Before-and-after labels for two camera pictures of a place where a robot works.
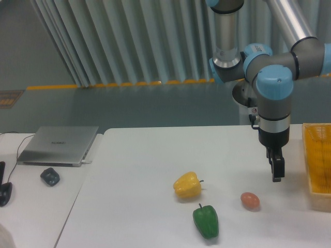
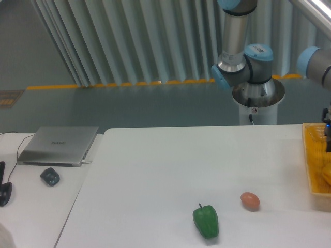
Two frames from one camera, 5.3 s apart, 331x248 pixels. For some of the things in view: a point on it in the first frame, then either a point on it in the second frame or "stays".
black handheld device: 5,189 stays
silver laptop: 58,146 stays
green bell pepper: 206,219 stays
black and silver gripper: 274,134 to 326,120
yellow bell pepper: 188,185 to 327,173
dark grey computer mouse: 50,176 stays
